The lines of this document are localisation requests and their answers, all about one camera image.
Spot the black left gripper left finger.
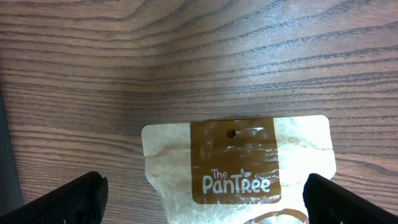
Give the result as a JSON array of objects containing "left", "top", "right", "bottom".
[{"left": 1, "top": 171, "right": 108, "bottom": 224}]

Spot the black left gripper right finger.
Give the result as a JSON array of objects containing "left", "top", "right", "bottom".
[{"left": 303, "top": 173, "right": 397, "bottom": 224}]

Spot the brown snack packet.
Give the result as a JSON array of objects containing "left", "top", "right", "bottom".
[{"left": 141, "top": 115, "right": 336, "bottom": 223}]

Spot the dark grey plastic basket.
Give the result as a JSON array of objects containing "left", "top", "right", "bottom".
[{"left": 0, "top": 95, "right": 23, "bottom": 216}]

